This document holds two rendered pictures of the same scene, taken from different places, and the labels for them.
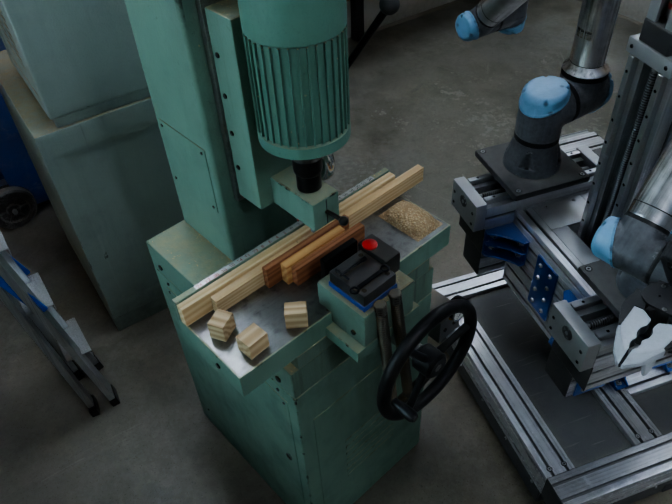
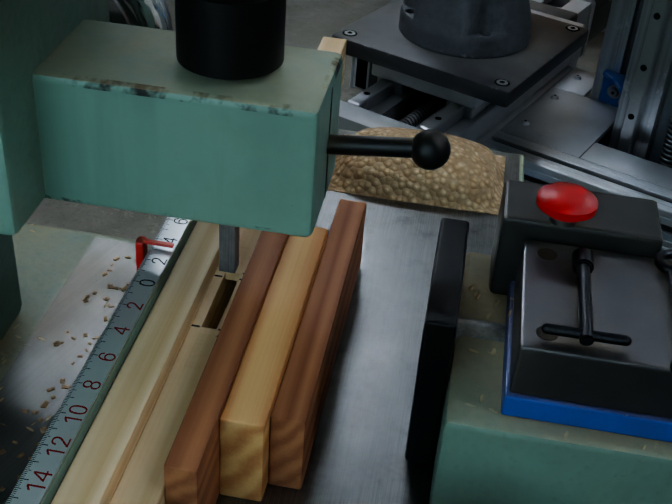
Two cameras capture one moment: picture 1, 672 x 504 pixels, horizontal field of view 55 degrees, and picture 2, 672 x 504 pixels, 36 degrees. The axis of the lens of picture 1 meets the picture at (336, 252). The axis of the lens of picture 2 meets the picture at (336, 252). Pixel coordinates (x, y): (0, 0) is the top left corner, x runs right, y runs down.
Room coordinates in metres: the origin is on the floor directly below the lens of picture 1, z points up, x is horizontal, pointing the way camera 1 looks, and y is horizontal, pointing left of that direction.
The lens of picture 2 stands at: (0.67, 0.31, 1.28)
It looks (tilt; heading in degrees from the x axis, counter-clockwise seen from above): 35 degrees down; 317
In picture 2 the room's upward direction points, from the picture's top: 5 degrees clockwise
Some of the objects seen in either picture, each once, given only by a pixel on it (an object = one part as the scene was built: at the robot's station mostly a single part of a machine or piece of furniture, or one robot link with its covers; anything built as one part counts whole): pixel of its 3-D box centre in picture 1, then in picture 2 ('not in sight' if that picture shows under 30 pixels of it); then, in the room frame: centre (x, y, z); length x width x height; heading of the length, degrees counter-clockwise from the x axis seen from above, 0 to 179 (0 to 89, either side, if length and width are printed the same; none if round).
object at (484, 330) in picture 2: (349, 272); (496, 347); (0.91, -0.03, 0.95); 0.09 x 0.07 x 0.09; 130
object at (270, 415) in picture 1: (299, 363); not in sight; (1.13, 0.12, 0.36); 0.58 x 0.45 x 0.71; 40
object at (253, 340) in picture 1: (252, 341); not in sight; (0.77, 0.17, 0.92); 0.05 x 0.04 x 0.04; 134
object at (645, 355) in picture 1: (648, 358); not in sight; (0.47, -0.38, 1.21); 0.09 x 0.03 x 0.06; 131
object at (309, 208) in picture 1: (305, 198); (192, 136); (1.06, 0.06, 1.03); 0.14 x 0.07 x 0.09; 40
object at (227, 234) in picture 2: not in sight; (229, 229); (1.04, 0.05, 0.97); 0.01 x 0.01 x 0.05; 40
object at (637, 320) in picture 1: (624, 345); not in sight; (0.49, -0.36, 1.21); 0.09 x 0.03 x 0.06; 131
